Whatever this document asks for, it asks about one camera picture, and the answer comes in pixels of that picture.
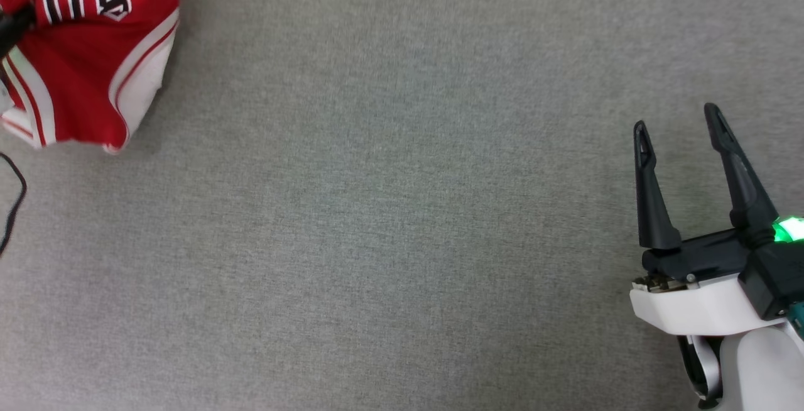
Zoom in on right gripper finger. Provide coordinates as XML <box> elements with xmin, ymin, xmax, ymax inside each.
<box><xmin>633</xmin><ymin>121</ymin><xmax>683</xmax><ymax>251</ymax></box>
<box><xmin>703</xmin><ymin>103</ymin><xmax>780</xmax><ymax>249</ymax></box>

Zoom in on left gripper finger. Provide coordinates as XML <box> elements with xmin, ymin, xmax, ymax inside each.
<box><xmin>0</xmin><ymin>6</ymin><xmax>37</xmax><ymax>61</ymax></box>

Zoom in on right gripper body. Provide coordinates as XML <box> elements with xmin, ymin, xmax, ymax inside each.
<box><xmin>630</xmin><ymin>227</ymin><xmax>804</xmax><ymax>337</ymax></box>

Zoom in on red white basketball jersey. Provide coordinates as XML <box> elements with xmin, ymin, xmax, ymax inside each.
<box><xmin>0</xmin><ymin>0</ymin><xmax>181</xmax><ymax>154</ymax></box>

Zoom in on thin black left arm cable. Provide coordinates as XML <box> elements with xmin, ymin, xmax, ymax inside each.
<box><xmin>0</xmin><ymin>152</ymin><xmax>28</xmax><ymax>258</ymax></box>

